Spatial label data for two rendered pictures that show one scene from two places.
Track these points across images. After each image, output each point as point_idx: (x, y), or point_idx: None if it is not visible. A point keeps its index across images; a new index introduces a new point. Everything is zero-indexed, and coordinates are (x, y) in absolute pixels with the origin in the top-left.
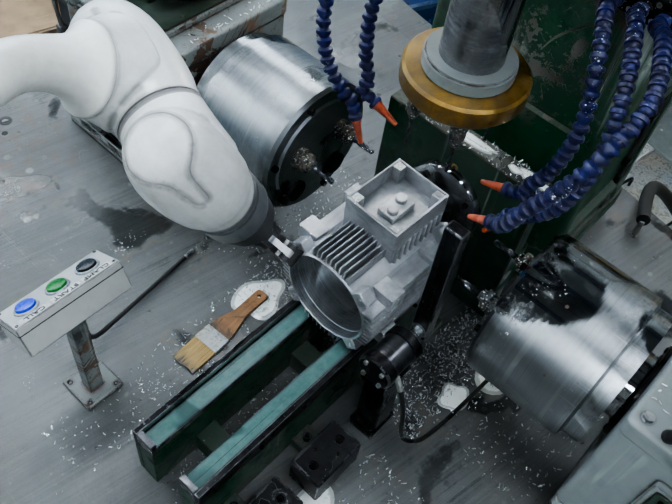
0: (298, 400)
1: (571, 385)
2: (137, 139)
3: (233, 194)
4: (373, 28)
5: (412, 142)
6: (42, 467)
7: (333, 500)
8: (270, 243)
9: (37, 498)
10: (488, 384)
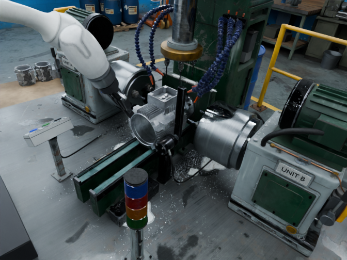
0: (135, 165)
1: (229, 140)
2: (64, 32)
3: (99, 57)
4: (152, 43)
5: (171, 87)
6: (39, 200)
7: (150, 205)
8: (117, 93)
9: (36, 211)
10: (205, 167)
